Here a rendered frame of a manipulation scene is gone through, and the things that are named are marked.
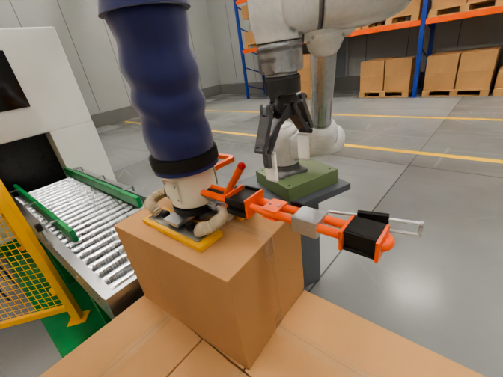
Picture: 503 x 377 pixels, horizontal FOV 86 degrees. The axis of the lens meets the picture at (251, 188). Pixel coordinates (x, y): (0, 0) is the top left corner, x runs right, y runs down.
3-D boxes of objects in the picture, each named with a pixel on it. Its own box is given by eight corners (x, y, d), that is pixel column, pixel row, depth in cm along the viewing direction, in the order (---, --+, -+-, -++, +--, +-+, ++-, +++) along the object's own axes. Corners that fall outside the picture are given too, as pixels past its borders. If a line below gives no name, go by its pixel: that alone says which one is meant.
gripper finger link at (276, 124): (291, 106, 57) (287, 102, 55) (274, 155, 56) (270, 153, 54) (276, 106, 59) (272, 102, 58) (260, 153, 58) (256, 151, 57)
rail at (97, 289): (11, 210, 268) (1, 194, 259) (18, 207, 271) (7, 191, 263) (118, 328, 126) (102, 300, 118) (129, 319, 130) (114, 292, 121)
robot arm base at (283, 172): (288, 159, 170) (287, 151, 167) (308, 170, 151) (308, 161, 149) (263, 167, 165) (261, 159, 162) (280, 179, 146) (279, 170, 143)
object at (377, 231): (337, 250, 60) (337, 231, 57) (350, 232, 64) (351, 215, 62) (377, 263, 54) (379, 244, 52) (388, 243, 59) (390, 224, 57)
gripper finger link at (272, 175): (275, 151, 56) (273, 152, 56) (278, 181, 60) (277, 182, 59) (264, 149, 58) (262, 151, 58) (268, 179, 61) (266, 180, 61)
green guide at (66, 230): (7, 195, 263) (2, 187, 259) (20, 191, 270) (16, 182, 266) (61, 249, 165) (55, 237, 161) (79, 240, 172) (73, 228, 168)
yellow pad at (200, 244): (143, 223, 103) (138, 212, 100) (165, 210, 109) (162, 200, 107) (200, 253, 82) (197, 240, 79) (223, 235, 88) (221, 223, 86)
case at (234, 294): (145, 297, 123) (112, 225, 105) (206, 246, 150) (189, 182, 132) (248, 371, 88) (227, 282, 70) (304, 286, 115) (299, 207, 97)
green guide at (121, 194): (66, 174, 298) (62, 167, 294) (76, 170, 305) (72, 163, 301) (139, 208, 200) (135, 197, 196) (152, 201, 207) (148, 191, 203)
